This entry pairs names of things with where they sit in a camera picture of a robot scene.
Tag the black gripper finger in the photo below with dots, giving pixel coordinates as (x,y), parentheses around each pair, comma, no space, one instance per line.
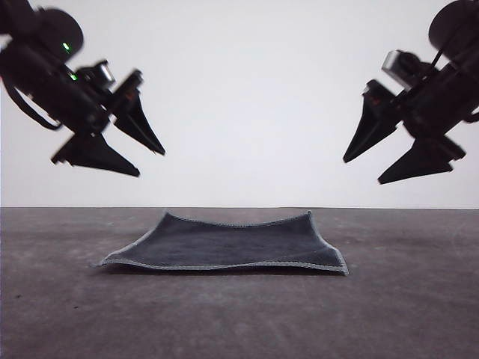
(136,123)
(370,131)
(95,153)
(423,161)

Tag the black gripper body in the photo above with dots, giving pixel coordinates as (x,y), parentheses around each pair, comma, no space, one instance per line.
(423,112)
(93,108)

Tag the purple towel with grey hem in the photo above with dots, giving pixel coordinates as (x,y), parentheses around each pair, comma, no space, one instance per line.
(224,247)

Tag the grey table cloth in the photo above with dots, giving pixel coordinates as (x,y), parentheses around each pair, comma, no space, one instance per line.
(239,321)

